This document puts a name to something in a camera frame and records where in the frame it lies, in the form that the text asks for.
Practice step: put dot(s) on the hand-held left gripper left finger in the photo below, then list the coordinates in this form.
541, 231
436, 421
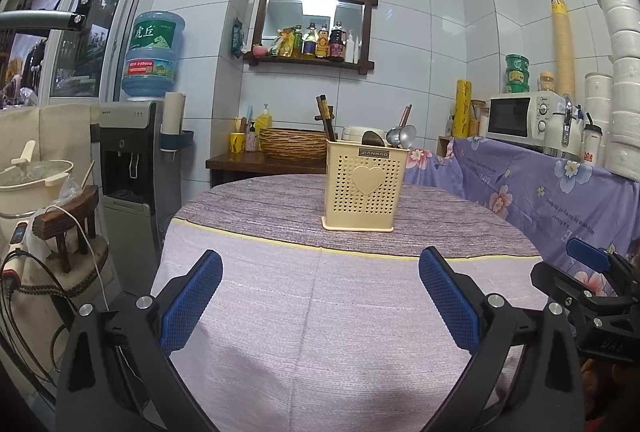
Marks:
192, 302

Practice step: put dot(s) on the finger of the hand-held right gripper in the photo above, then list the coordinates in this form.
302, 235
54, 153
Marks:
589, 254
560, 282

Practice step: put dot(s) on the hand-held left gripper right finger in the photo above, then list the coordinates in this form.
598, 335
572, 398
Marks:
447, 302

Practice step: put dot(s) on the cream perforated utensil holder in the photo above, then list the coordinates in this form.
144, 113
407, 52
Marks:
365, 192

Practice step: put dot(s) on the metal ladle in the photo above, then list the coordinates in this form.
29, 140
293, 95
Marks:
407, 136

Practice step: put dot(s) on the metal spoon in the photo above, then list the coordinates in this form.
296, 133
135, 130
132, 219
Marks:
393, 136

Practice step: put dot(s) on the black spoon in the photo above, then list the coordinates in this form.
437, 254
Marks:
372, 139

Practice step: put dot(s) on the black chopstick with gold band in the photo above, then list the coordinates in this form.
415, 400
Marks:
321, 111

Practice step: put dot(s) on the purple floral cloth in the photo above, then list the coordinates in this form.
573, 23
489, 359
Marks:
525, 192

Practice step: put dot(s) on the white tumbler with red label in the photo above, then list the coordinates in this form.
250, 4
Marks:
592, 144

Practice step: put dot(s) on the white electric kettle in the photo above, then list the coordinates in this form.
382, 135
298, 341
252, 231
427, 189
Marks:
555, 131

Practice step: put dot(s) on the dark wooden side table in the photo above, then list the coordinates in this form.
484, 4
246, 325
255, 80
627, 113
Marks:
235, 164

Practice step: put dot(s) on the water dispenser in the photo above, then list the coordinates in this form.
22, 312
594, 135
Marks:
130, 171

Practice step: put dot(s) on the tall stack of white bowls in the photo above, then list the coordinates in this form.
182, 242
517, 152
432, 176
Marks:
625, 111

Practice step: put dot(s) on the small wooden chair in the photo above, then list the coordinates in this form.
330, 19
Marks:
65, 222

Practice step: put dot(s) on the small wooden box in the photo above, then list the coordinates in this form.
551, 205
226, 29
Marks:
445, 146

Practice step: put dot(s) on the short stack of white bowls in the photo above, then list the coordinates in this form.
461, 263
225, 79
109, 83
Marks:
597, 99

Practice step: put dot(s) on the white microwave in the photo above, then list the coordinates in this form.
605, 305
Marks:
510, 116

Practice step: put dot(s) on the blue cup holder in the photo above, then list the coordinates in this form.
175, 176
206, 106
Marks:
177, 139

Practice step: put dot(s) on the yellow mug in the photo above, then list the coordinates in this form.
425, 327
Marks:
237, 142

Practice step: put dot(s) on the pink cup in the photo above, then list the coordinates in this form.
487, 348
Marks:
252, 143

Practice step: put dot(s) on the glass jar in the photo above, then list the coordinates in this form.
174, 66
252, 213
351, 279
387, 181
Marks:
547, 82

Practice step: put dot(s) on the green noodle bowl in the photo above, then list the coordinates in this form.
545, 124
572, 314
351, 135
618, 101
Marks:
517, 76
517, 61
517, 88

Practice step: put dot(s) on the woven basket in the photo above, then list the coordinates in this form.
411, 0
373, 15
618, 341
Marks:
292, 144

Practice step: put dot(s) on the white handheld device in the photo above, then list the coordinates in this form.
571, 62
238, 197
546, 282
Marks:
17, 237

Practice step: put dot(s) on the white cup stack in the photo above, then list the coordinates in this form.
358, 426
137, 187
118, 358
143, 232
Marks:
173, 111

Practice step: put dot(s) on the yellow roll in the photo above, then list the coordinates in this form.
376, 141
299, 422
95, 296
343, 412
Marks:
463, 109

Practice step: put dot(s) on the yellow dish soap bottle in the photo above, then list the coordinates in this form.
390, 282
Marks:
264, 120

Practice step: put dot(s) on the cream pot with lid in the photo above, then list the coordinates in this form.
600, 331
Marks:
30, 194

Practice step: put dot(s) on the tall brown paper cup stack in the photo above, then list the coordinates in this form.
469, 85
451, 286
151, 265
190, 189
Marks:
563, 46

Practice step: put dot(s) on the blue water bottle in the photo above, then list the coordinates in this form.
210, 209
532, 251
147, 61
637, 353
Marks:
152, 56

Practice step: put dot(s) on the pink round ornament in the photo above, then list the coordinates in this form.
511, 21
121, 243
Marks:
259, 50

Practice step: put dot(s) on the green hanging packet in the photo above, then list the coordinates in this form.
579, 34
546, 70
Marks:
237, 39

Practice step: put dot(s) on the white squeeze bottle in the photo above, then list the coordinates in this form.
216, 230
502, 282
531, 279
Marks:
349, 49

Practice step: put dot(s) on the window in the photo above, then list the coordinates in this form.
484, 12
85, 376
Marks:
75, 56

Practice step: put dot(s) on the yellow pouch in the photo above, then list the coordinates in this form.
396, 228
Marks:
281, 44

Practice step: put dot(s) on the green bottle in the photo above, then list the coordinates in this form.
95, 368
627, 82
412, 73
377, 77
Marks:
297, 42

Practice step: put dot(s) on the dark soy sauce bottle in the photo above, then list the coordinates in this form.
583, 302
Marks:
337, 44

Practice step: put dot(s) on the dark bottle with yellow label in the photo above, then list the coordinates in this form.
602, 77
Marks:
310, 42

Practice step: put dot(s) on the orange label bottle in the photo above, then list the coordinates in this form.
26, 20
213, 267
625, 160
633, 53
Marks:
323, 44

